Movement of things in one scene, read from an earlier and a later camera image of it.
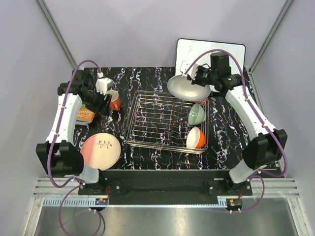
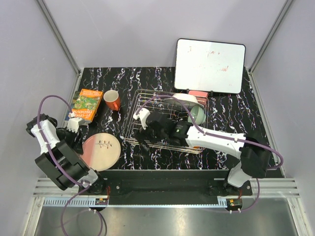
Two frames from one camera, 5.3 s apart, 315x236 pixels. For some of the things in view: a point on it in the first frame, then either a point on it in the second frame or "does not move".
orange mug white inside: [115, 102] does not move
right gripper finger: [193, 82] → [140, 133]
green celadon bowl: [197, 114] does not move
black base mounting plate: [167, 182] does not move
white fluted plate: [182, 87] → [187, 99]
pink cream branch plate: [100, 149] does not move
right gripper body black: [204, 76] → [152, 135]
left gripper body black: [94, 101] → [69, 137]
